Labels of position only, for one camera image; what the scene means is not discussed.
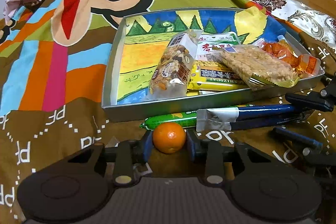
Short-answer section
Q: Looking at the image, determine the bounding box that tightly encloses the blue and white snack packet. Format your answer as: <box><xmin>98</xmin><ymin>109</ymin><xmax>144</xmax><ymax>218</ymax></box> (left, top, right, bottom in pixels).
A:
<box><xmin>196</xmin><ymin>103</ymin><xmax>313</xmax><ymax>132</ymax></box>

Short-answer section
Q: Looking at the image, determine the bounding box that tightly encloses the printed monkey blanket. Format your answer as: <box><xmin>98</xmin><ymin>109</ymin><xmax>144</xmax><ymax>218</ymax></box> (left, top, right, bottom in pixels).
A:
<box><xmin>0</xmin><ymin>0</ymin><xmax>336</xmax><ymax>224</ymax></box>

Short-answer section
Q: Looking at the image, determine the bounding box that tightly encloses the metal tray with colourful print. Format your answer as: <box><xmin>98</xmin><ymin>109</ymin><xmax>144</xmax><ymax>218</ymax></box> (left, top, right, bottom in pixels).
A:
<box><xmin>101</xmin><ymin>7</ymin><xmax>326</xmax><ymax>122</ymax></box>

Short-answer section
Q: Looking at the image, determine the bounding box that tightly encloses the large orange snack packet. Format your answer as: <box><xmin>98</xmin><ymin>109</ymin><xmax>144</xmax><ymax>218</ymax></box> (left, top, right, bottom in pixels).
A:
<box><xmin>253</xmin><ymin>35</ymin><xmax>302</xmax><ymax>67</ymax></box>

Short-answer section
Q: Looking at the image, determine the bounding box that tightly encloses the rice crisp packet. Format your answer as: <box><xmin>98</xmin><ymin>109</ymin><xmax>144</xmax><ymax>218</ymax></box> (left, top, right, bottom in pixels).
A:
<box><xmin>213</xmin><ymin>45</ymin><xmax>300</xmax><ymax>90</ymax></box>

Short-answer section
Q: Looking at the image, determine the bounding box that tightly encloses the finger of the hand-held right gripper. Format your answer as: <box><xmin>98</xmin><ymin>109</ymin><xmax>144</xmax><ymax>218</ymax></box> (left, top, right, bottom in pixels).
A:
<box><xmin>285</xmin><ymin>81</ymin><xmax>336</xmax><ymax>112</ymax></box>
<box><xmin>272</xmin><ymin>126</ymin><xmax>336</xmax><ymax>169</ymax></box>

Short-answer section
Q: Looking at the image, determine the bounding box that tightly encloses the small red-orange snack packet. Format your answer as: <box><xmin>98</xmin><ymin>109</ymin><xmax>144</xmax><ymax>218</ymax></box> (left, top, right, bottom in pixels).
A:
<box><xmin>291</xmin><ymin>54</ymin><xmax>321</xmax><ymax>79</ymax></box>

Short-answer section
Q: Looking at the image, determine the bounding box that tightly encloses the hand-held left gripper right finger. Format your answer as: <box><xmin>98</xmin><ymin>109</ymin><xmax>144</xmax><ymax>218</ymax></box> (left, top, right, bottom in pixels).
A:
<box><xmin>185</xmin><ymin>130</ymin><xmax>271</xmax><ymax>186</ymax></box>

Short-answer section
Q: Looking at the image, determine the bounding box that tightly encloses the green and white snack packet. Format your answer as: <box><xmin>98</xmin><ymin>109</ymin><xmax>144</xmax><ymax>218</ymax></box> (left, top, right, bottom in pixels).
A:
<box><xmin>196</xmin><ymin>32</ymin><xmax>240</xmax><ymax>63</ymax></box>

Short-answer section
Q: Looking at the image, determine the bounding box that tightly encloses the green sausage stick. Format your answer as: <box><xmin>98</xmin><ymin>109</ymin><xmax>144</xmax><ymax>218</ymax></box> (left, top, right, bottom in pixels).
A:
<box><xmin>139</xmin><ymin>105</ymin><xmax>252</xmax><ymax>130</ymax></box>

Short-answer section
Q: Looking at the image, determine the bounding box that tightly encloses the white floral blanket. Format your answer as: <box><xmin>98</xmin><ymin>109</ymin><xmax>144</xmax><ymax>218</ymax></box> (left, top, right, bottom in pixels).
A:
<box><xmin>248</xmin><ymin>0</ymin><xmax>336</xmax><ymax>46</ymax></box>

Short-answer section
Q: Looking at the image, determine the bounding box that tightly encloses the orange tangerine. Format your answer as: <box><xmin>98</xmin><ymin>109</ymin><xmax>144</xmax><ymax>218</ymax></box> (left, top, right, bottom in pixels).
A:
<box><xmin>152</xmin><ymin>122</ymin><xmax>186</xmax><ymax>154</ymax></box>

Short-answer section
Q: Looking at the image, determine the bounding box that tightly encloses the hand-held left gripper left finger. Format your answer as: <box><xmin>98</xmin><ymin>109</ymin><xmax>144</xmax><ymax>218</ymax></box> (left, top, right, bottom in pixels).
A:
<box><xmin>67</xmin><ymin>131</ymin><xmax>154</xmax><ymax>187</ymax></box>

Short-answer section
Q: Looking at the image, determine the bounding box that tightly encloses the yellow snack packet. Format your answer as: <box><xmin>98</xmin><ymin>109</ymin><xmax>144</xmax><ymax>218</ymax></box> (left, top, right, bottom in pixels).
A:
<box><xmin>187</xmin><ymin>61</ymin><xmax>250</xmax><ymax>92</ymax></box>

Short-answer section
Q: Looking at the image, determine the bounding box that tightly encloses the clear nut bar packet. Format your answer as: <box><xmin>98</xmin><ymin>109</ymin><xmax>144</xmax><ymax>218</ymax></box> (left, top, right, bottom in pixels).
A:
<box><xmin>147</xmin><ymin>29</ymin><xmax>198</xmax><ymax>98</ymax></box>

